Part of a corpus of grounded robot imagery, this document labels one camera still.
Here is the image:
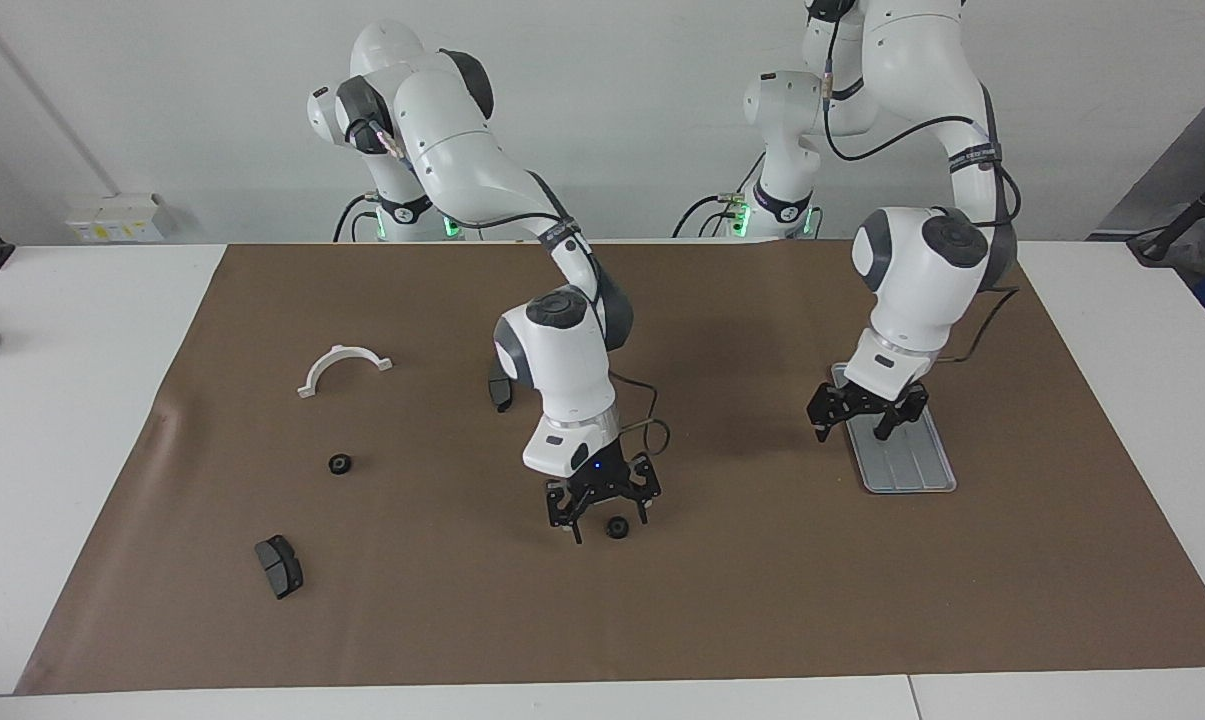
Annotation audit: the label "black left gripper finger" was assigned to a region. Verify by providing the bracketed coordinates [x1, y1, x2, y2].
[874, 383, 931, 442]
[807, 384, 843, 442]

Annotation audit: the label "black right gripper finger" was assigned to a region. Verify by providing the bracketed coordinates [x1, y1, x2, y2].
[612, 455, 662, 524]
[547, 482, 598, 545]

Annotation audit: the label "silver ribbed metal tray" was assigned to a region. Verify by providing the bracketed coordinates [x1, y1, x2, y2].
[830, 362, 959, 495]

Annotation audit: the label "brown paper table mat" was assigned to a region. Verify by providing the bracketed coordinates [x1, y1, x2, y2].
[14, 238, 1205, 696]

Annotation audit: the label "stacked grey brake pads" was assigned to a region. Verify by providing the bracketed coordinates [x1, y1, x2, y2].
[254, 534, 305, 601]

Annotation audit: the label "black tripod leg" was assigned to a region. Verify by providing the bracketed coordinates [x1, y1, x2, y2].
[1127, 160, 1205, 266]

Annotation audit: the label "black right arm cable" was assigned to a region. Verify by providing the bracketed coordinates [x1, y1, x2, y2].
[362, 120, 671, 461]

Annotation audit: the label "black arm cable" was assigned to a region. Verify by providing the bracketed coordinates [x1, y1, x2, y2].
[362, 120, 671, 461]
[820, 0, 1023, 366]

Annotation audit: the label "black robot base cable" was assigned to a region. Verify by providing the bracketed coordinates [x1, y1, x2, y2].
[332, 193, 375, 244]
[672, 150, 765, 241]

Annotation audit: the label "white plastic half-ring clamp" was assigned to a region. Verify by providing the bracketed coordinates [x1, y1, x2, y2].
[296, 343, 394, 400]

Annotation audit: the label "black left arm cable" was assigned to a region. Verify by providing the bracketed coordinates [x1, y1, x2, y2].
[820, 0, 1023, 366]

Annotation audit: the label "white wall socket box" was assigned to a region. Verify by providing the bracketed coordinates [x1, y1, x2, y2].
[67, 193, 178, 244]

